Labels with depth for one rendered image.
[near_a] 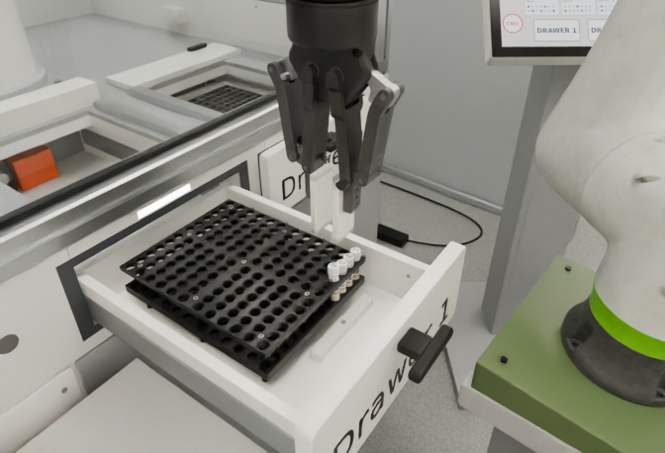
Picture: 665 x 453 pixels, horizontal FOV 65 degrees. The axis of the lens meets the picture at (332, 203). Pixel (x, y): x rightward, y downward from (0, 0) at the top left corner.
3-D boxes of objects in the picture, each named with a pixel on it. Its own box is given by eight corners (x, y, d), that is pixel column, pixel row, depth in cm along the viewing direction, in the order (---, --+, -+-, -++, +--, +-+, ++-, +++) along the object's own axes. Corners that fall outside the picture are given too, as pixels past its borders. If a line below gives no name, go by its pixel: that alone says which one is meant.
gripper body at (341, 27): (260, -9, 41) (268, 103, 46) (350, 6, 37) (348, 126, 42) (317, -23, 46) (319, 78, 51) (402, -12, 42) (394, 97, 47)
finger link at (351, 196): (351, 159, 49) (378, 168, 48) (350, 204, 52) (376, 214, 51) (342, 165, 48) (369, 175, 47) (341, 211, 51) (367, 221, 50)
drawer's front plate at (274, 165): (369, 149, 102) (371, 96, 96) (271, 220, 82) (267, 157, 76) (361, 147, 102) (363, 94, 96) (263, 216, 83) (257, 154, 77)
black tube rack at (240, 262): (363, 298, 64) (365, 257, 61) (269, 397, 52) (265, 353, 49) (234, 235, 75) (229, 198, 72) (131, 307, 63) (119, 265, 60)
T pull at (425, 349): (453, 335, 51) (455, 325, 50) (418, 388, 46) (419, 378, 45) (421, 319, 53) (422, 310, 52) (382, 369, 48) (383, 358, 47)
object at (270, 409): (436, 307, 64) (442, 268, 60) (308, 477, 46) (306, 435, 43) (207, 204, 83) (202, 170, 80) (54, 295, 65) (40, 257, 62)
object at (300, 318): (365, 261, 61) (365, 257, 61) (265, 358, 49) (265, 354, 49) (351, 255, 62) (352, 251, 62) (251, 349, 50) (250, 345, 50)
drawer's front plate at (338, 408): (454, 314, 65) (467, 243, 59) (314, 513, 45) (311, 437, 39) (441, 308, 65) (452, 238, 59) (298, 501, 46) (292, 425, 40)
